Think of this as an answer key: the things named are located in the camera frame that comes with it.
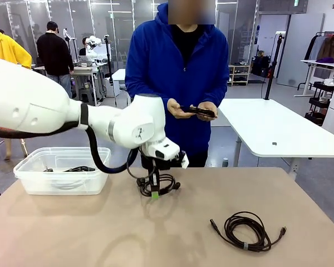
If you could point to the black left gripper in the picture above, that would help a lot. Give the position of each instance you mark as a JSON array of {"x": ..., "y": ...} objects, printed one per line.
[{"x": 158, "y": 165}]

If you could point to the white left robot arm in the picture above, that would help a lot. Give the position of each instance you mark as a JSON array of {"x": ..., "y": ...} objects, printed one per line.
[{"x": 30, "y": 105}]

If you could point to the blue-sleeved left forearm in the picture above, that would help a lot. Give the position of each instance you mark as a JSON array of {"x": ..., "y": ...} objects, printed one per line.
[{"x": 221, "y": 97}]

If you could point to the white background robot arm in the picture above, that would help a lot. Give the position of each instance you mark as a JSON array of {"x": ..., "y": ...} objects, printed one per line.
[{"x": 94, "y": 41}]

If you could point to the blue-sleeved right forearm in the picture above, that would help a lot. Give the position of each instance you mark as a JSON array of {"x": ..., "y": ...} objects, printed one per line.
[{"x": 144, "y": 90}]

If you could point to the person's right hand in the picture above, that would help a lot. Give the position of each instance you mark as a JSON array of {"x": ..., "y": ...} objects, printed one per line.
[{"x": 176, "y": 108}]

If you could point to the person's left hand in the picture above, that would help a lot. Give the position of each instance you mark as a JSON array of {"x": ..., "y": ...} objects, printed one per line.
[{"x": 210, "y": 107}]

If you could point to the small grey can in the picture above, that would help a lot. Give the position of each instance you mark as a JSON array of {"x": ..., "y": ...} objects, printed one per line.
[{"x": 225, "y": 162}]

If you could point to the clear plastic storage container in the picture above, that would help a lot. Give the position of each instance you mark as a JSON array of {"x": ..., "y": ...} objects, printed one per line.
[{"x": 58, "y": 189}]

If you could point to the grey plastic stool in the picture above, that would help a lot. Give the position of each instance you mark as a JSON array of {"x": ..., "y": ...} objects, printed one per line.
[{"x": 86, "y": 96}]

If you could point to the small white desk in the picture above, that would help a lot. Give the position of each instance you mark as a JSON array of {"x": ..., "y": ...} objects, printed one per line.
[{"x": 118, "y": 74}]

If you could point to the person in blue hoodie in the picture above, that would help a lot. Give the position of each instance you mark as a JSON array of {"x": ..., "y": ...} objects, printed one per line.
[{"x": 178, "y": 69}]

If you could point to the wooden shoe rack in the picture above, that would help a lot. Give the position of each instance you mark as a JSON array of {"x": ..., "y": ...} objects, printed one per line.
[{"x": 233, "y": 75}]

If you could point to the large white table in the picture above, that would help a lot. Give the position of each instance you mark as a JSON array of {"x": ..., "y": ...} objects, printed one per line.
[{"x": 281, "y": 122}]

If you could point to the seated person in black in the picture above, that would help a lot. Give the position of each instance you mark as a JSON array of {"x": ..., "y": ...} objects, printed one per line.
[{"x": 85, "y": 51}]

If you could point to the black backpack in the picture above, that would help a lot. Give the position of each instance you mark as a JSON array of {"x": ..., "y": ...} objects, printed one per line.
[{"x": 260, "y": 66}]

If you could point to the person in black with cap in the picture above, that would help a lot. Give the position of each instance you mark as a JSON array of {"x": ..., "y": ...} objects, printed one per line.
[{"x": 54, "y": 55}]

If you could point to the tall black stand pole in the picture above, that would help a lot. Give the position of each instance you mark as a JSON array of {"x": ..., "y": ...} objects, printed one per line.
[{"x": 272, "y": 69}]

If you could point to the black utility cart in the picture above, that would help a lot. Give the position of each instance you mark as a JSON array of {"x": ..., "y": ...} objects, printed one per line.
[{"x": 323, "y": 86}]

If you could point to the white desk with white legs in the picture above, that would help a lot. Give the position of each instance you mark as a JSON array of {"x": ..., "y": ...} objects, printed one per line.
[{"x": 309, "y": 61}]

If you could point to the purple cloth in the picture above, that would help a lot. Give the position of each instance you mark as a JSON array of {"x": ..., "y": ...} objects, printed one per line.
[{"x": 325, "y": 60}]

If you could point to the clothes rack with garments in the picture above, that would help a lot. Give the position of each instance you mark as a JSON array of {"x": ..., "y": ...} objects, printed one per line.
[{"x": 328, "y": 47}]

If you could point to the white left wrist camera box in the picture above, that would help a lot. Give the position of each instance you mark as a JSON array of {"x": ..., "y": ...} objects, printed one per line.
[{"x": 184, "y": 160}]

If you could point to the black camera tripod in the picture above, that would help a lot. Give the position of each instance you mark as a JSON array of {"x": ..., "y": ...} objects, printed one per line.
[{"x": 108, "y": 55}]

